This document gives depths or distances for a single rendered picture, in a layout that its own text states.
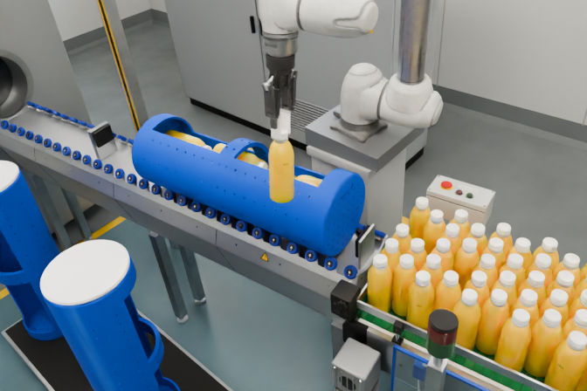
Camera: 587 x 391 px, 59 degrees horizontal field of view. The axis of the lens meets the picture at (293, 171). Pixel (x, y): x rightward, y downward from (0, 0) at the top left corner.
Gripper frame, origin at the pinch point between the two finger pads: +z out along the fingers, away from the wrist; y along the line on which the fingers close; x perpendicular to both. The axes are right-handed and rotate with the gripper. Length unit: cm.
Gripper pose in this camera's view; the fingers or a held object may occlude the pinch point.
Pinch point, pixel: (280, 125)
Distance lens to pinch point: 142.3
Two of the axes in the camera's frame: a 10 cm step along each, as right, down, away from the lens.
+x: 8.4, 2.8, -4.7
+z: -0.1, 8.6, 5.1
